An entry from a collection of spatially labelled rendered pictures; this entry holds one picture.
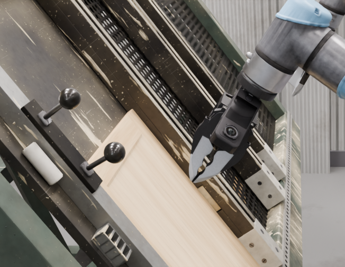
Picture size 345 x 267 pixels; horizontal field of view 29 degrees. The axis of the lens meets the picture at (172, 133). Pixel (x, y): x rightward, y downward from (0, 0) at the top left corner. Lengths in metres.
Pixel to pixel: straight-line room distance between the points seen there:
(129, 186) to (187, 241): 0.19
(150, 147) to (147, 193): 0.19
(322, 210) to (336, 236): 0.35
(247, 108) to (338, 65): 0.16
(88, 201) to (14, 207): 0.25
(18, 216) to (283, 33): 0.49
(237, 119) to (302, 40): 0.16
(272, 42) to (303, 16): 0.06
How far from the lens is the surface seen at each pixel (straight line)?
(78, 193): 1.22
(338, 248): 3.79
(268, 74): 1.05
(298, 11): 1.03
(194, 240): 1.52
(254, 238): 1.74
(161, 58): 2.04
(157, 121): 1.65
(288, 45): 1.04
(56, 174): 1.19
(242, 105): 1.07
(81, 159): 1.23
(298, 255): 2.01
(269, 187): 2.13
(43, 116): 1.21
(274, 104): 3.05
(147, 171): 1.52
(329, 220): 4.10
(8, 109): 1.21
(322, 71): 1.04
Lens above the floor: 1.81
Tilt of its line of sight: 18 degrees down
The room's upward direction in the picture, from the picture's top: 5 degrees counter-clockwise
